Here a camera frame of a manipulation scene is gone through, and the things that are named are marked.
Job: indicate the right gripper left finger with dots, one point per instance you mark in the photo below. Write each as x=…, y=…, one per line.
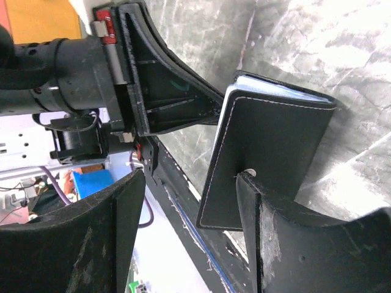
x=86, y=246

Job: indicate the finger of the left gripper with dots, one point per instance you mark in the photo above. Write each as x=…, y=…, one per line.
x=153, y=65

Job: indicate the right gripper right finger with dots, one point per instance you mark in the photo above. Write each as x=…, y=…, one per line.
x=291, y=248

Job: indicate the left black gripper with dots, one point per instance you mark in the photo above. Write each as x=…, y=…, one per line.
x=81, y=75

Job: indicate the black leather card holder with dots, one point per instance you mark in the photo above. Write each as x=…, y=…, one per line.
x=271, y=127

